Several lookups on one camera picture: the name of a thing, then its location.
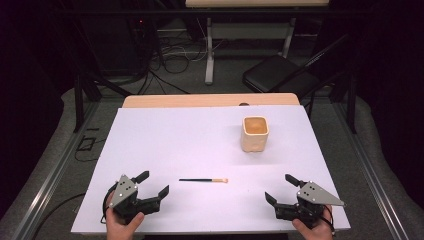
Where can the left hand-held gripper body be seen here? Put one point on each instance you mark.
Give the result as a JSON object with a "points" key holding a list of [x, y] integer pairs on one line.
{"points": [[121, 195]]}

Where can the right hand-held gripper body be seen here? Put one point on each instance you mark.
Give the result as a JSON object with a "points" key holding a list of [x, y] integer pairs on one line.
{"points": [[306, 208]]}

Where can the beige square ceramic cup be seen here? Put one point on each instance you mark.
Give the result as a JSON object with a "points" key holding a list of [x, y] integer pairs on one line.
{"points": [[254, 141]]}

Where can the person's right hand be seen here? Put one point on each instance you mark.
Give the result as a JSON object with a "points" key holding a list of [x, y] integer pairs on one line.
{"points": [[316, 233]]}

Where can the person's left hand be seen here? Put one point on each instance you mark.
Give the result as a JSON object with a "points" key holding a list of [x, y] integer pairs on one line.
{"points": [[120, 230]]}

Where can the white board sheet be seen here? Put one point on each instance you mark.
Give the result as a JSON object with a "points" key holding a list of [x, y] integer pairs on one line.
{"points": [[200, 150]]}

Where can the black metal stand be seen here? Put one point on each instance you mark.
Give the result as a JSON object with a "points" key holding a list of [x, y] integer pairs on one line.
{"points": [[351, 110], [78, 106]]}

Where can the black folding chair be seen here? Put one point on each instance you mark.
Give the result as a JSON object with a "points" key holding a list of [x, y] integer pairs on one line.
{"points": [[276, 75]]}

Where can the dark computer tower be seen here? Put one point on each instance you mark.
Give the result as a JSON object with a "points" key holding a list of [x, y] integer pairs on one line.
{"points": [[130, 43]]}

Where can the white-legged wooden desk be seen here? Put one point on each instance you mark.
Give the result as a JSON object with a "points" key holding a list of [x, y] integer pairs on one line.
{"points": [[209, 50]]}

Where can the aluminium floor rail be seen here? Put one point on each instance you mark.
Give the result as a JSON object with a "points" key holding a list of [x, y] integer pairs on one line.
{"points": [[373, 180], [50, 186]]}

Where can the black horizontal frame bar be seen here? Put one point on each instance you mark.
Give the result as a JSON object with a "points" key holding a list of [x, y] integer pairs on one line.
{"points": [[133, 11]]}

